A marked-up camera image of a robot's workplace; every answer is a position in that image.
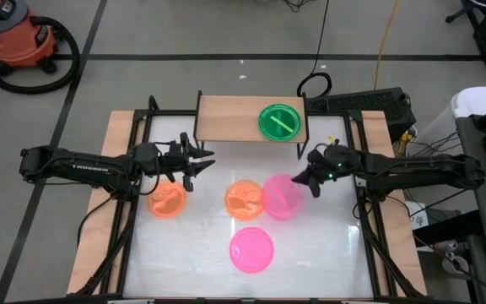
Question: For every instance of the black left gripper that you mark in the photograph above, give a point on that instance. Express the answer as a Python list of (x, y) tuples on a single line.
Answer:
[(177, 164)]

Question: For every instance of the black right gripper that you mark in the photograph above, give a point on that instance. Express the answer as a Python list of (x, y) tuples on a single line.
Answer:
[(331, 162)]

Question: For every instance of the pink cup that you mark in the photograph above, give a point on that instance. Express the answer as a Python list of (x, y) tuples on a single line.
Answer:
[(283, 198)]

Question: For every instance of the orange translucent plastic plate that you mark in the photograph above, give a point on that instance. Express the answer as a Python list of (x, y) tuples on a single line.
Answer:
[(167, 199), (243, 200)]

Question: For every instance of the green translucent plastic plate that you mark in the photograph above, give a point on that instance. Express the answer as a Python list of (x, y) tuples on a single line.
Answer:
[(293, 133), (279, 122)]

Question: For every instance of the pink translucent plastic plate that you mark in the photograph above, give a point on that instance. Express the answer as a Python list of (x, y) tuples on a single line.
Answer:
[(251, 250)]

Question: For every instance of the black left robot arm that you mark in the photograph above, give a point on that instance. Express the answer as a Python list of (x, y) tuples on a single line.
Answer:
[(78, 166)]

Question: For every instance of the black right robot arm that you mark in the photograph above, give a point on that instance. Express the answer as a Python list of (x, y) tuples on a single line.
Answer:
[(416, 166)]

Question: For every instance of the wooden side board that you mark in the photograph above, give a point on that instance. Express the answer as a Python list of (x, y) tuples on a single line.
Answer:
[(399, 262), (118, 126)]

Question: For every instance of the black computer case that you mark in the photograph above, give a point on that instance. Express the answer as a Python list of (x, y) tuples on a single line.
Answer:
[(365, 105)]

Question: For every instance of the white trash bin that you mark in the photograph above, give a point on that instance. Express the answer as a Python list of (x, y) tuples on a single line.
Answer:
[(475, 103)]

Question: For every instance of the orange shop vacuum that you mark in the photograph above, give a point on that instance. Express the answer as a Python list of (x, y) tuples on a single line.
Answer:
[(15, 34)]

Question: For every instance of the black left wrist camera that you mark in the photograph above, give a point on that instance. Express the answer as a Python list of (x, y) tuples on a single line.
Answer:
[(174, 148)]

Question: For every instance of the wooden shelf black metal frame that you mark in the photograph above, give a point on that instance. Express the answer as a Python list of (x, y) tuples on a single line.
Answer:
[(230, 118)]

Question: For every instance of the black table frame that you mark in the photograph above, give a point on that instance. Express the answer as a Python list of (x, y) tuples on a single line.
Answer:
[(171, 113)]

